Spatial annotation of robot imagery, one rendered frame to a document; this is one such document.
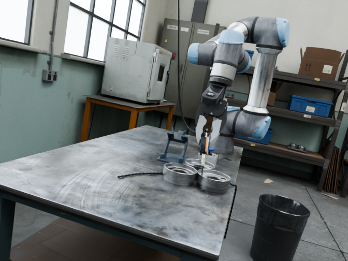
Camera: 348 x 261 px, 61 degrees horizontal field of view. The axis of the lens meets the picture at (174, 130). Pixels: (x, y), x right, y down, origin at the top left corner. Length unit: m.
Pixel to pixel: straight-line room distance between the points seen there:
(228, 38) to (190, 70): 3.86
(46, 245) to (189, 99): 4.00
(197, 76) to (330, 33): 2.03
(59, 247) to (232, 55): 0.77
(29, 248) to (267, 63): 1.12
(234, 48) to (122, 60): 2.43
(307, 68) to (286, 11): 1.06
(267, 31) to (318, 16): 3.78
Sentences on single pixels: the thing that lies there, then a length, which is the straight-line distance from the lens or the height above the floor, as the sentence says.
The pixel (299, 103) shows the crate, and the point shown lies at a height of 1.12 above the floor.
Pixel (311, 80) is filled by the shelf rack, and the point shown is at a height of 1.45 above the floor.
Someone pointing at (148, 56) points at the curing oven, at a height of 1.29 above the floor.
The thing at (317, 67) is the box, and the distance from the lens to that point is 4.49.
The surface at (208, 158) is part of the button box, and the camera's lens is 1.13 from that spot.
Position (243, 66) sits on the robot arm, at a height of 1.19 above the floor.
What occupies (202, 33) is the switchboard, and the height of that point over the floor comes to 1.90.
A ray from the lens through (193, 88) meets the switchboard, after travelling 4.77.
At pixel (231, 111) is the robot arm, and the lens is 1.42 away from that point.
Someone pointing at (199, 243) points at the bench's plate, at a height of 0.80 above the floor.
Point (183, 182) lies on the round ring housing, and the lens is 0.88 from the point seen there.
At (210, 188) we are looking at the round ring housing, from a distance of 0.89.
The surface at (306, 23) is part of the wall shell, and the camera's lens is 5.09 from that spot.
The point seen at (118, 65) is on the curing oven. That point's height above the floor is 1.15.
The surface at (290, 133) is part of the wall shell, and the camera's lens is 4.97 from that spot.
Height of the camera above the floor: 1.10
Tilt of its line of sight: 9 degrees down
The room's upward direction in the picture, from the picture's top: 11 degrees clockwise
